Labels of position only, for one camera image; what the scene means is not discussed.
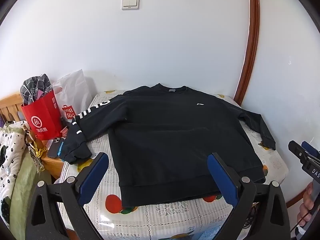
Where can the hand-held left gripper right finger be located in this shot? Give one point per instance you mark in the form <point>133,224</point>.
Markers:
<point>223,177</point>

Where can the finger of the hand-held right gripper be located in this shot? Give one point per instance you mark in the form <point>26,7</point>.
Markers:
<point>308,148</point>
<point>296,150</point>

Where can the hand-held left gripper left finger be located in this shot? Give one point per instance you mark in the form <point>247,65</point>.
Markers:
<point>93,177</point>

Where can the black sweatshirt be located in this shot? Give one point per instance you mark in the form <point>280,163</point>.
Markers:
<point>175,135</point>

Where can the person's right hand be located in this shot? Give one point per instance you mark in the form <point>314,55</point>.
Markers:
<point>305,210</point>

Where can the wooden baseboard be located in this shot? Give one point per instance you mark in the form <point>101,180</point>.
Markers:
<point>296,200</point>

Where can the wooden nightstand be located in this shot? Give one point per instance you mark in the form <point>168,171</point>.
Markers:
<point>53,166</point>

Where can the smartphone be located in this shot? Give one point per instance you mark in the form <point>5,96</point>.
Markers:
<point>53,148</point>

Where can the fruit-print tablecloth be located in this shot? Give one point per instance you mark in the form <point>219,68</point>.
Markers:
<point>175,220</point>

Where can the green bedsheet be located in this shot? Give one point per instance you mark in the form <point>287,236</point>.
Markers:
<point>27,180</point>

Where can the red paper shopping bag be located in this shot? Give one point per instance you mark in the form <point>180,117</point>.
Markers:
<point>42,115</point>

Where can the floral quilt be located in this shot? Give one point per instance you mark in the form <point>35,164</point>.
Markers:
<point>10,155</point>

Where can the white plastic bag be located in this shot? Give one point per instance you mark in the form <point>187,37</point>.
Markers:
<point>75,90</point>

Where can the plaid cloth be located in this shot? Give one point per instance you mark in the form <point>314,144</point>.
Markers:
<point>35,86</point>

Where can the wooden bed headboard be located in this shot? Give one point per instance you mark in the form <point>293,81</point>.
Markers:
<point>10,107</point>

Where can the wooden door frame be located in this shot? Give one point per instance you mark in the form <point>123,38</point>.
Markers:
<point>252,42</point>

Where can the white light switch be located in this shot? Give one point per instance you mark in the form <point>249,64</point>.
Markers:
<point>130,3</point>

